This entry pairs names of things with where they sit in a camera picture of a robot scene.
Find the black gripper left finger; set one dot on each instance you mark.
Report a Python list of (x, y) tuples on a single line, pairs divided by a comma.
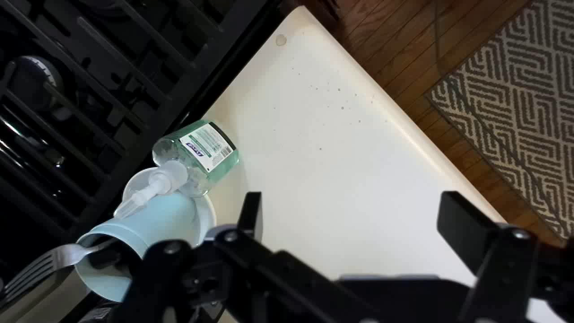
[(252, 215)]

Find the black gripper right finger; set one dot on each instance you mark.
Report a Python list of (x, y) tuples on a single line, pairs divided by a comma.
[(467, 220)]

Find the green hand sanitizer bottle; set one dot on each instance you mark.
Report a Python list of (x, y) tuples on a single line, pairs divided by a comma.
[(207, 145)]

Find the light blue cup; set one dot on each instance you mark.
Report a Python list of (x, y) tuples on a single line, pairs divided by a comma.
[(155, 220)]

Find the patterned grey rug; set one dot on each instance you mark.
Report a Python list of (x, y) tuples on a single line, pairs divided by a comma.
[(521, 100)]

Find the black gas stove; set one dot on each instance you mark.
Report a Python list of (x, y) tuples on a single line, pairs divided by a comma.
[(91, 89)]

